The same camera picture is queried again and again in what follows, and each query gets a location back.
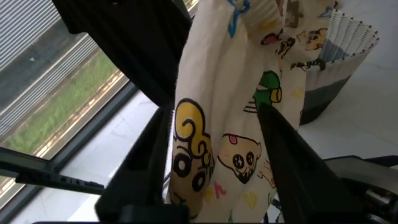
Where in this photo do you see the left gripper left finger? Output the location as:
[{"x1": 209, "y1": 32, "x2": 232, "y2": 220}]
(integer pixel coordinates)
[{"x1": 95, "y1": 107, "x2": 190, "y2": 223}]

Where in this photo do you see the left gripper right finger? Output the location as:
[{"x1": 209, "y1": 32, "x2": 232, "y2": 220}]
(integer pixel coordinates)
[{"x1": 256, "y1": 104, "x2": 368, "y2": 224}]

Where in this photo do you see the cream printed garment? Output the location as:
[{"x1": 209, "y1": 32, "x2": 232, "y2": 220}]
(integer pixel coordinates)
[{"x1": 167, "y1": 0, "x2": 340, "y2": 223}]

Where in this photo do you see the black garment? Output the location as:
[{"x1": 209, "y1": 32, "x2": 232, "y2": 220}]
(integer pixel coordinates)
[{"x1": 51, "y1": 0, "x2": 194, "y2": 110}]

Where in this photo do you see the black clothes rack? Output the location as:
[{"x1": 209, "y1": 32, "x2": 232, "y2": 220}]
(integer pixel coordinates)
[{"x1": 0, "y1": 147, "x2": 106, "y2": 196}]

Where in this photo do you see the white laundry basket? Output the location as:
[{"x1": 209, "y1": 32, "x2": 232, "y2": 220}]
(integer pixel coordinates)
[{"x1": 299, "y1": 9, "x2": 381, "y2": 126}]

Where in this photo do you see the window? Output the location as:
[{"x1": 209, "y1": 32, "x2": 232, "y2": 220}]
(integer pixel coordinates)
[{"x1": 0, "y1": 0, "x2": 201, "y2": 224}]

